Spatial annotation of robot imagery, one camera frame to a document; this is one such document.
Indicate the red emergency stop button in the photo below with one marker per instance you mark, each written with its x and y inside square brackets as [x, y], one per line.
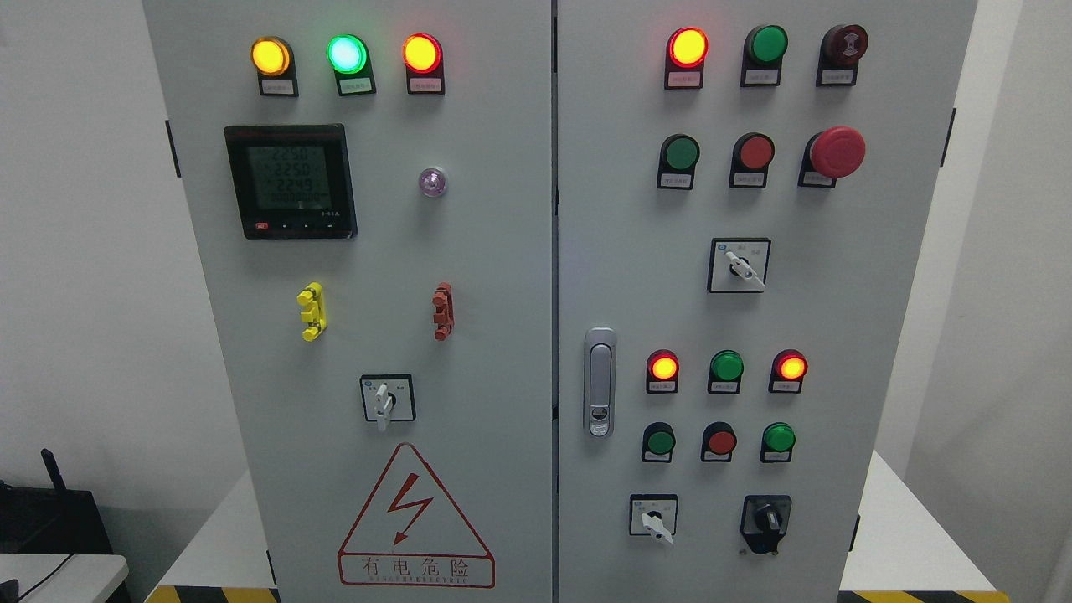
[834, 153]

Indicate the grey cabinet door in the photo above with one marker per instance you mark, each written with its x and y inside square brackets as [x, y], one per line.
[483, 396]
[635, 258]

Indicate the red terminal connector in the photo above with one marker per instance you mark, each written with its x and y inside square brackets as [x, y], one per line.
[443, 311]

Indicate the red electric warning sticker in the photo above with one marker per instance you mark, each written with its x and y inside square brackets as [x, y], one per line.
[411, 532]

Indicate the red lit indicator top right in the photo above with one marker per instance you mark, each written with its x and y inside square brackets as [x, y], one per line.
[686, 51]

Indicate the red lit indicator lower left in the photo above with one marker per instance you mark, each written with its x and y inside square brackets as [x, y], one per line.
[662, 372]

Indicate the yellow terminal connector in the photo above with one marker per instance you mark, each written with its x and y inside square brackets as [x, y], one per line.
[311, 304]

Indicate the green indicator lower middle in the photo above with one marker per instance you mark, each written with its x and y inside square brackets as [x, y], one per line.
[725, 372]

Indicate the black rotary switch bottom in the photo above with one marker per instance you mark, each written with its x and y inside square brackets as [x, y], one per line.
[764, 522]

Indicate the green lit indicator light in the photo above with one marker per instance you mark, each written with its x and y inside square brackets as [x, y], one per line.
[351, 64]

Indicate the black digital power meter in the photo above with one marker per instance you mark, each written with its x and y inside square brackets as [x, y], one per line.
[292, 182]

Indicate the red push button lower middle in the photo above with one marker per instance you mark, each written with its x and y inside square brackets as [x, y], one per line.
[718, 442]

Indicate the grey left cabinet door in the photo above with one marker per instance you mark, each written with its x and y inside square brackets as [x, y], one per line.
[483, 396]

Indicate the silver door lock handle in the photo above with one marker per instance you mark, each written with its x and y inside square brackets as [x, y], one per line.
[600, 380]

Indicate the green push button top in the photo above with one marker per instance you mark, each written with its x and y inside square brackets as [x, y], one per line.
[763, 50]

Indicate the green push button second row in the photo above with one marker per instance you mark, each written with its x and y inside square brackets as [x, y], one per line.
[678, 158]

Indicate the green push button lower right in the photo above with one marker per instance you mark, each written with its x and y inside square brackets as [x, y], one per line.
[777, 443]

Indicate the green push button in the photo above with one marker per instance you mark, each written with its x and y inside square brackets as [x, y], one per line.
[763, 50]
[657, 443]
[777, 443]

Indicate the yellow indicator light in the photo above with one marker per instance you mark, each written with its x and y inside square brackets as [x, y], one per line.
[275, 67]

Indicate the grey right cabinet door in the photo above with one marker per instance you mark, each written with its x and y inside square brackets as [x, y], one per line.
[635, 258]

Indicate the green push button lower left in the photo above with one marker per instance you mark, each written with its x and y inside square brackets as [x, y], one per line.
[657, 443]

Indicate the black device with antenna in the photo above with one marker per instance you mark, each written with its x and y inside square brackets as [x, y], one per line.
[53, 520]

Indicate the white cabinet platform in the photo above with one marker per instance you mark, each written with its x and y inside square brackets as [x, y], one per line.
[900, 554]

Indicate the red lit indicator lower right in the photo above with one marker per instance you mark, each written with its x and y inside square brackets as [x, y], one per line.
[787, 373]

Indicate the white rotary light switch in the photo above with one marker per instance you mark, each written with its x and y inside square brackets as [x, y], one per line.
[387, 398]

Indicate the white rotary switch upper right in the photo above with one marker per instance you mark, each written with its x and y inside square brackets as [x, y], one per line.
[738, 264]

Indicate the clear round lamp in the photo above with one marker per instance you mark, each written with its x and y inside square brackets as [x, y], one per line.
[432, 182]

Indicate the red push button second row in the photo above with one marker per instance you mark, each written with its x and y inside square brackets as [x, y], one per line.
[753, 153]

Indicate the dark red buzzer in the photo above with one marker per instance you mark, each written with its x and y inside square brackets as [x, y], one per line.
[840, 53]

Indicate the white side table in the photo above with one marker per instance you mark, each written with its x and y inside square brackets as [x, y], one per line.
[53, 578]

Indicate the red lit indicator light left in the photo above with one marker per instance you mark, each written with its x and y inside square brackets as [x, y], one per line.
[423, 57]

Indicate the white rotary switch bottom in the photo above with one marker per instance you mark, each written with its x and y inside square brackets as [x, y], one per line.
[653, 515]

